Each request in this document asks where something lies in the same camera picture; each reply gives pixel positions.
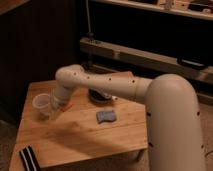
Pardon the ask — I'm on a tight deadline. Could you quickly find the orange pepper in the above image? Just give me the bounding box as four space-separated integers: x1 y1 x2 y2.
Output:
61 103 73 112

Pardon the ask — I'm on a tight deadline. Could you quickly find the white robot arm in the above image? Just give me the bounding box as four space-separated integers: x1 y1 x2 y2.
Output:
51 65 206 171

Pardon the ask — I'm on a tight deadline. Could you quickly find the translucent white cup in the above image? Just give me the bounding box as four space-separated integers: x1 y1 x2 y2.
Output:
32 93 51 117

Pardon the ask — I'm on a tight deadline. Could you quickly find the black round bowl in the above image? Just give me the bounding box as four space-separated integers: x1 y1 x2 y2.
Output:
88 89 112 103

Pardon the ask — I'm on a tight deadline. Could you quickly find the wooden low table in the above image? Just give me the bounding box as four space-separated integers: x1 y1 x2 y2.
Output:
9 81 148 171

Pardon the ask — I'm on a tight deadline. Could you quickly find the blue sponge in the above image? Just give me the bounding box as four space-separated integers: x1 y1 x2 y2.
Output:
96 111 117 124

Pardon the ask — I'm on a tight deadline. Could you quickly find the black white striped cloth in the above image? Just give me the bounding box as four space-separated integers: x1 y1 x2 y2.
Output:
19 146 41 171

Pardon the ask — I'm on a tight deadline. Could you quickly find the long grey case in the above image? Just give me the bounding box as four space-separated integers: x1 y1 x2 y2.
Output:
80 37 213 84

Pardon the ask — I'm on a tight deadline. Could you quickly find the vertical metal pole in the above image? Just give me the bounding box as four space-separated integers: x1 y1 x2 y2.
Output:
85 0 93 42

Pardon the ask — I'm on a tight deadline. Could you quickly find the wooden wall shelf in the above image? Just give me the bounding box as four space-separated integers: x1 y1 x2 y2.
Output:
93 0 213 21

